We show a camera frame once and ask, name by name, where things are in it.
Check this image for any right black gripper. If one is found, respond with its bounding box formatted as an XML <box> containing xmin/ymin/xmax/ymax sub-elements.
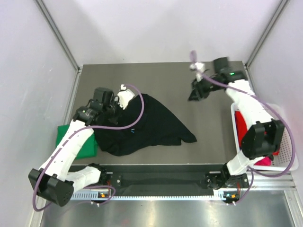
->
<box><xmin>187</xmin><ymin>75</ymin><xmax>222</xmax><ymax>102</ymax></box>

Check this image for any black t-shirt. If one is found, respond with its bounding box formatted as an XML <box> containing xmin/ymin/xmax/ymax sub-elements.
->
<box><xmin>94</xmin><ymin>94</ymin><xmax>197</xmax><ymax>157</ymax></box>

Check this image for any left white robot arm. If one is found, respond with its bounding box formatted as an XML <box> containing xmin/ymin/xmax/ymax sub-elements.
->
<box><xmin>28</xmin><ymin>85</ymin><xmax>134</xmax><ymax>211</ymax></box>

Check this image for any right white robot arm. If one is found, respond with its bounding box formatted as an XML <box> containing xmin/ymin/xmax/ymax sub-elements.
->
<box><xmin>188</xmin><ymin>52</ymin><xmax>285</xmax><ymax>189</ymax></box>

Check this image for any folded green t-shirt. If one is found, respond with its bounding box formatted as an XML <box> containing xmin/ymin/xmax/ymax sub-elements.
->
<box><xmin>56</xmin><ymin>124</ymin><xmax>98</xmax><ymax>160</ymax></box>

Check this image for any red t-shirt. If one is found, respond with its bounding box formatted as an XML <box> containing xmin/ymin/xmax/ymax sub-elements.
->
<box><xmin>234</xmin><ymin>111</ymin><xmax>285</xmax><ymax>160</ymax></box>

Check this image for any pink t-shirt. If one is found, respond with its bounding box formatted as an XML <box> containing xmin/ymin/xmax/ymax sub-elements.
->
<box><xmin>254</xmin><ymin>157</ymin><xmax>271</xmax><ymax>166</ymax></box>

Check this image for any white plastic laundry basket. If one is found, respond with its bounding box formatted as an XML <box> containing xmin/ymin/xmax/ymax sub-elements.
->
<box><xmin>231</xmin><ymin>103</ymin><xmax>292</xmax><ymax>172</ymax></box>

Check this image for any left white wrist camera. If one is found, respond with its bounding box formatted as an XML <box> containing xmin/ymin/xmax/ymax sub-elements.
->
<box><xmin>115</xmin><ymin>84</ymin><xmax>135</xmax><ymax>110</ymax></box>

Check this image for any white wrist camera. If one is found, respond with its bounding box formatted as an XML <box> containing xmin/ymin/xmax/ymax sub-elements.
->
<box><xmin>115</xmin><ymin>84</ymin><xmax>135</xmax><ymax>110</ymax></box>
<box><xmin>189</xmin><ymin>62</ymin><xmax>205</xmax><ymax>82</ymax></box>

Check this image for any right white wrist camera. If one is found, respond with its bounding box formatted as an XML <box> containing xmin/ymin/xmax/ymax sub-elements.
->
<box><xmin>189</xmin><ymin>62</ymin><xmax>205</xmax><ymax>82</ymax></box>

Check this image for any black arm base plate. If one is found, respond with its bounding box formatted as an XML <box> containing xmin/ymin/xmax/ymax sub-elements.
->
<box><xmin>80</xmin><ymin>164</ymin><xmax>249</xmax><ymax>190</ymax></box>

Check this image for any white slotted cable duct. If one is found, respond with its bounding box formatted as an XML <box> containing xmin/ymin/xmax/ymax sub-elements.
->
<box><xmin>70</xmin><ymin>190</ymin><xmax>240</xmax><ymax>201</ymax></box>

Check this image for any right aluminium frame post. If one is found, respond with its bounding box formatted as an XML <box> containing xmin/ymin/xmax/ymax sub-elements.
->
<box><xmin>244</xmin><ymin>0</ymin><xmax>290</xmax><ymax>70</ymax></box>

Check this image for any aluminium frame post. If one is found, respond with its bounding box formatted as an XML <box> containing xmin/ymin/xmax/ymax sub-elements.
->
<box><xmin>34</xmin><ymin>0</ymin><xmax>80</xmax><ymax>72</ymax></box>
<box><xmin>244</xmin><ymin>0</ymin><xmax>290</xmax><ymax>70</ymax></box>

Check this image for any left aluminium frame post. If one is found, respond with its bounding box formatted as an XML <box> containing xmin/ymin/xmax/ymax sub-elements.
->
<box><xmin>34</xmin><ymin>0</ymin><xmax>80</xmax><ymax>72</ymax></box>

